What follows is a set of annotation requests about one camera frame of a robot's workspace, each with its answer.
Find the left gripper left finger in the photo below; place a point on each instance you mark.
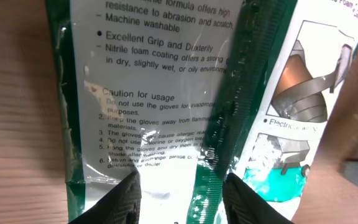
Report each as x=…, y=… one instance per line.
x=121, y=205

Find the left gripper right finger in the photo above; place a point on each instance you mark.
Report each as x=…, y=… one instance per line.
x=244, y=206

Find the large green box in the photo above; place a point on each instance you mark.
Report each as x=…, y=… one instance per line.
x=187, y=91

